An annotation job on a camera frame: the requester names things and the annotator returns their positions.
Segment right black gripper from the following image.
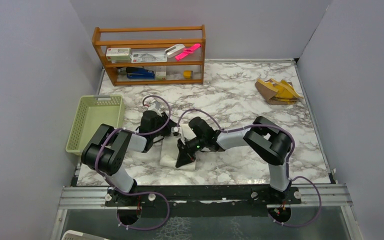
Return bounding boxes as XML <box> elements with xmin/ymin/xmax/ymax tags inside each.
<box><xmin>175</xmin><ymin>136</ymin><xmax>206</xmax><ymax>168</ymax></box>

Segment white towel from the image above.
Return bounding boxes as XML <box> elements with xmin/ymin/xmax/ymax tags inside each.
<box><xmin>159</xmin><ymin>123</ymin><xmax>196</xmax><ymax>171</ymax></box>

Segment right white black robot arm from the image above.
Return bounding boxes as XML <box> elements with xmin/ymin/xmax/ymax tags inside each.
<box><xmin>175</xmin><ymin>116</ymin><xmax>295</xmax><ymax>204</ymax></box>

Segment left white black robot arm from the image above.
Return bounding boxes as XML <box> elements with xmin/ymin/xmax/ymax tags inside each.
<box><xmin>81</xmin><ymin>110</ymin><xmax>176</xmax><ymax>206</ymax></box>

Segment brown yellow folded towels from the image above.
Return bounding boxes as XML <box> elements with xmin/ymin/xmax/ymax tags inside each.
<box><xmin>254</xmin><ymin>78</ymin><xmax>304</xmax><ymax>105</ymax></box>

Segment white small box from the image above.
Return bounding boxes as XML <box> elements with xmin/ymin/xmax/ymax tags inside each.
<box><xmin>154</xmin><ymin>66</ymin><xmax>167</xmax><ymax>81</ymax></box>

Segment blue stapler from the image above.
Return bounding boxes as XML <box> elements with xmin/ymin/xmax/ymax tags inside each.
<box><xmin>117</xmin><ymin>66</ymin><xmax>155</xmax><ymax>79</ymax></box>

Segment yellow small object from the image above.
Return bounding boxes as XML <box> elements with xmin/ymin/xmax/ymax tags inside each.
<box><xmin>183</xmin><ymin>70</ymin><xmax>194</xmax><ymax>79</ymax></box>

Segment green plastic basket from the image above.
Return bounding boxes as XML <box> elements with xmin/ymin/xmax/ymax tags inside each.
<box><xmin>65</xmin><ymin>94</ymin><xmax>125</xmax><ymax>156</ymax></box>

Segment white flat package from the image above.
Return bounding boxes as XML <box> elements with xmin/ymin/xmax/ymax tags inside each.
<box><xmin>130</xmin><ymin>50</ymin><xmax>168</xmax><ymax>63</ymax></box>

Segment wooden shelf rack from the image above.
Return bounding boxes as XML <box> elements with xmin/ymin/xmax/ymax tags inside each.
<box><xmin>91</xmin><ymin>24</ymin><xmax>206</xmax><ymax>87</ymax></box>

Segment white green box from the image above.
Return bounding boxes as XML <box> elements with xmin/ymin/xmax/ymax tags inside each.
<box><xmin>105</xmin><ymin>47</ymin><xmax>131</xmax><ymax>63</ymax></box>

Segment white stapler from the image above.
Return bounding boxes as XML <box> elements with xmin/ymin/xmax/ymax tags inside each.
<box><xmin>164</xmin><ymin>43</ymin><xmax>186</xmax><ymax>58</ymax></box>

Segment pink plastic tool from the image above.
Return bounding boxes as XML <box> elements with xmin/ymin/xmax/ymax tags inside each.
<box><xmin>174</xmin><ymin>43</ymin><xmax>201</xmax><ymax>61</ymax></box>

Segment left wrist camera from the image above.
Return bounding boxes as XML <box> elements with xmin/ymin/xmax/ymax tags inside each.
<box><xmin>147</xmin><ymin>101</ymin><xmax>162</xmax><ymax>117</ymax></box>

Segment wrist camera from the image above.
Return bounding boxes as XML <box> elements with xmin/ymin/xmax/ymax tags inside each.
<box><xmin>147</xmin><ymin>101</ymin><xmax>162</xmax><ymax>117</ymax></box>
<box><xmin>171</xmin><ymin>126</ymin><xmax>185</xmax><ymax>142</ymax></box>

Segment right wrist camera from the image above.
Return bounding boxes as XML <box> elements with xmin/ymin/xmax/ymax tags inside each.
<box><xmin>171</xmin><ymin>126</ymin><xmax>185</xmax><ymax>142</ymax></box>

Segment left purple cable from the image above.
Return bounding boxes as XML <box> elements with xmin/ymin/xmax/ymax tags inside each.
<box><xmin>94</xmin><ymin>95</ymin><xmax>173</xmax><ymax>232</ymax></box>

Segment purple cable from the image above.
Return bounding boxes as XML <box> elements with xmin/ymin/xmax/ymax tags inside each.
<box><xmin>94</xmin><ymin>95</ymin><xmax>173</xmax><ymax>232</ymax></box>
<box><xmin>176</xmin><ymin>108</ymin><xmax>323</xmax><ymax>229</ymax></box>

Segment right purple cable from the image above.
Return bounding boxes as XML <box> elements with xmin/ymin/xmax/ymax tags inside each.
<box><xmin>176</xmin><ymin>108</ymin><xmax>323</xmax><ymax>229</ymax></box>

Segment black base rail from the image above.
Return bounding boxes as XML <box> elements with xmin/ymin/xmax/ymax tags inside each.
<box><xmin>104</xmin><ymin>184</ymin><xmax>302</xmax><ymax>218</ymax></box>

